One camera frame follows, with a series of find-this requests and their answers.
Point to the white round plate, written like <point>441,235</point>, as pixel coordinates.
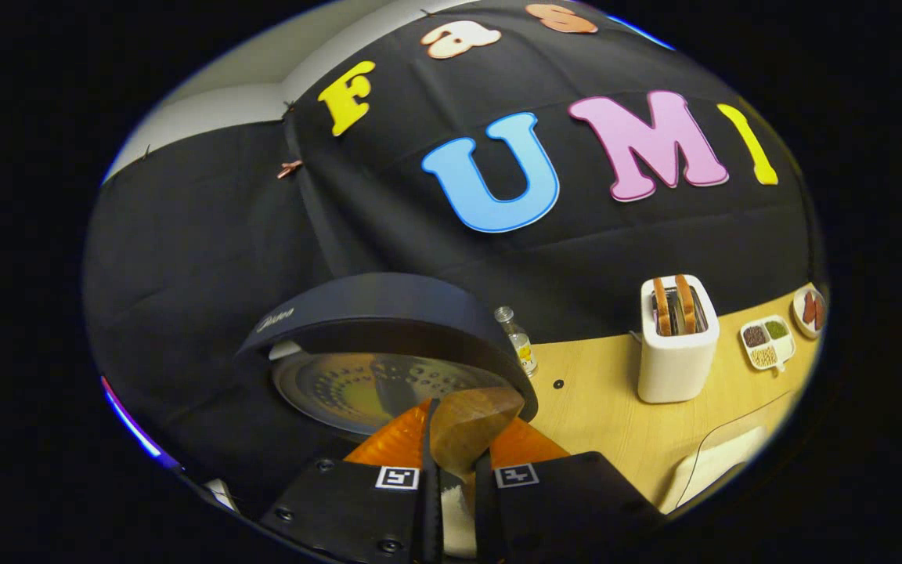
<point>798,313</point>

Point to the white rice container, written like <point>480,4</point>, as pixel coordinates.
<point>713,470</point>

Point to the wooden spoon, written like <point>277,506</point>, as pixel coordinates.
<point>470,427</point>

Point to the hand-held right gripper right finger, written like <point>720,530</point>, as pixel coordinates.
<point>484,513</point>

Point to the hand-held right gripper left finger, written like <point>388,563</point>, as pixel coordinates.
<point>431,509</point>

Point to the white toaster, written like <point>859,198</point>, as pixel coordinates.
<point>678,368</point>

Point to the toasted bread slice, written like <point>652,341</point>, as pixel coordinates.
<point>685,305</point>
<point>661,307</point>

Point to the white divided grain dish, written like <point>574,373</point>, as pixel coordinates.
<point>768,348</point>

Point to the pink clothes peg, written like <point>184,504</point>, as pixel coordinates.
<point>290,168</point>

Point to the red meat piece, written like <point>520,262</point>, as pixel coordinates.
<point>819,313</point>
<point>809,307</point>

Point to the dark blue rice cooker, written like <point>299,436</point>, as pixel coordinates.
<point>388,305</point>

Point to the small glass bottle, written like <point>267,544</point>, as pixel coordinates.
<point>520,345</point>

